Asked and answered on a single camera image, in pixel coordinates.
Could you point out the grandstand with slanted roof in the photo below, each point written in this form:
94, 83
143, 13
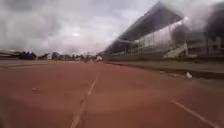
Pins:
150, 33

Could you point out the distant row of trees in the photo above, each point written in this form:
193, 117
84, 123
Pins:
56, 56

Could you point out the grass strip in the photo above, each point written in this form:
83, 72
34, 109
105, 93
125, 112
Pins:
186, 66

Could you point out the red running track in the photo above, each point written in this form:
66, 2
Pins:
43, 96

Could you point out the grey building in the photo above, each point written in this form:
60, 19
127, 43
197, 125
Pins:
198, 46

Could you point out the dark trees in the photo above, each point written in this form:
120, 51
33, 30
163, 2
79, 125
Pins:
216, 25

